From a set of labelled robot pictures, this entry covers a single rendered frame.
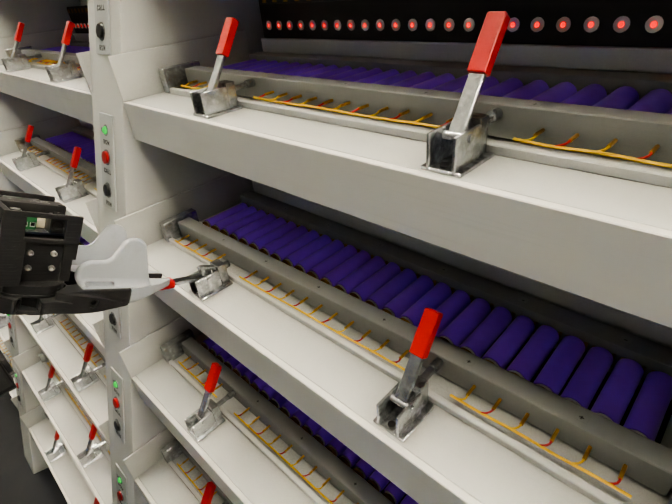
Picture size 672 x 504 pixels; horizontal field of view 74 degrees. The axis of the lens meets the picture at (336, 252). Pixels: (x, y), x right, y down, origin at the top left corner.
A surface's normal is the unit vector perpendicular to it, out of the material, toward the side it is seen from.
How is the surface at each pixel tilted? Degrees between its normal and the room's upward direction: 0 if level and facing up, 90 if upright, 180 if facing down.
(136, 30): 90
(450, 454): 18
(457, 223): 108
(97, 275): 90
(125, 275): 90
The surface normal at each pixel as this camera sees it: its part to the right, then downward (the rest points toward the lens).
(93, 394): -0.09, -0.84
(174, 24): 0.72, 0.31
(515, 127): -0.69, 0.44
